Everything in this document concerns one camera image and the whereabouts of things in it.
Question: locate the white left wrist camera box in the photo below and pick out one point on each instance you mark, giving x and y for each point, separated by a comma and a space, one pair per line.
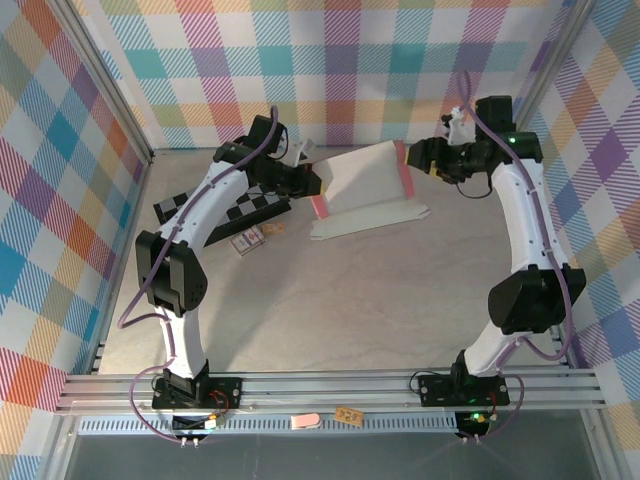
301, 151

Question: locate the aluminium corner post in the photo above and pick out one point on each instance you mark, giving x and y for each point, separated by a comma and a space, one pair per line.
102, 75
550, 60

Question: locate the pink eraser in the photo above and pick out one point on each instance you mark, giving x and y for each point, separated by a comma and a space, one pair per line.
305, 421

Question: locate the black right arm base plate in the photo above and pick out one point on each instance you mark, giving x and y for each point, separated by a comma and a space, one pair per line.
440, 390

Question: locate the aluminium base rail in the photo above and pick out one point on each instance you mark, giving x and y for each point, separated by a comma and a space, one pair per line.
325, 387

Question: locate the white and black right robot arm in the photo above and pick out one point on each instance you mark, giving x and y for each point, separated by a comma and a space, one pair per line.
535, 300

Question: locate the black controller board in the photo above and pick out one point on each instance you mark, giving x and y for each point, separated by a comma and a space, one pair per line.
475, 425
192, 424

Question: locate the pink paper box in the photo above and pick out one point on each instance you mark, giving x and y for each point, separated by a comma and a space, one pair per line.
365, 185

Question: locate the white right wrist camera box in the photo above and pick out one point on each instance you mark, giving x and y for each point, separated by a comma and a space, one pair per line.
457, 127

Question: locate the small patterned card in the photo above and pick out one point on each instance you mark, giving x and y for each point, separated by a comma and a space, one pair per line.
247, 241

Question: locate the aluminium wall rail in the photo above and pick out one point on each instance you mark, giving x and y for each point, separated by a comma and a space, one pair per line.
190, 148

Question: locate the small wooden tag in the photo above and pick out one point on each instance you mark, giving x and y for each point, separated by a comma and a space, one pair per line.
348, 416

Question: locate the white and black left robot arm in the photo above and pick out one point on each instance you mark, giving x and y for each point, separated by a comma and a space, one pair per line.
172, 270

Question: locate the black and white chessboard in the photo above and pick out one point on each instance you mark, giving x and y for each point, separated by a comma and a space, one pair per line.
250, 207

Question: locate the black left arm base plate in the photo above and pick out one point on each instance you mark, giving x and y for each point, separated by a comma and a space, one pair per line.
225, 392

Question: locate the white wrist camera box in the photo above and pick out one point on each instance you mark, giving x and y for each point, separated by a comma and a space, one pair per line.
301, 151
457, 127

